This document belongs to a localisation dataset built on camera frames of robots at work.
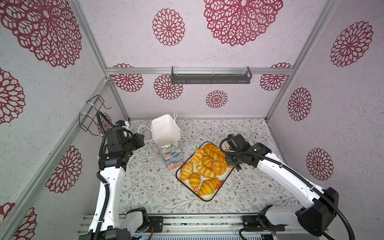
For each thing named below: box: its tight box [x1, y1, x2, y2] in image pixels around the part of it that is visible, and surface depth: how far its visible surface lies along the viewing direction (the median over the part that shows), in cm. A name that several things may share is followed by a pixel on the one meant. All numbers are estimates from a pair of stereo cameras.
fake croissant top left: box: [191, 148, 205, 165], surface depth 96 cm
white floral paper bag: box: [150, 114, 185, 171], surface depth 87 cm
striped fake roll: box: [196, 164, 217, 179], surface depth 91 cm
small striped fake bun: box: [189, 172, 201, 189], surface depth 88 cm
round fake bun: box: [211, 161, 227, 176], surface depth 91 cm
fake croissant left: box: [180, 161, 194, 181], surface depth 89 cm
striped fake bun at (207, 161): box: [201, 155, 214, 169], surface depth 94 cm
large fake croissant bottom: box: [198, 177, 219, 196], surface depth 84 cm
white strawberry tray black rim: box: [175, 141, 235, 202], surface depth 90 cm
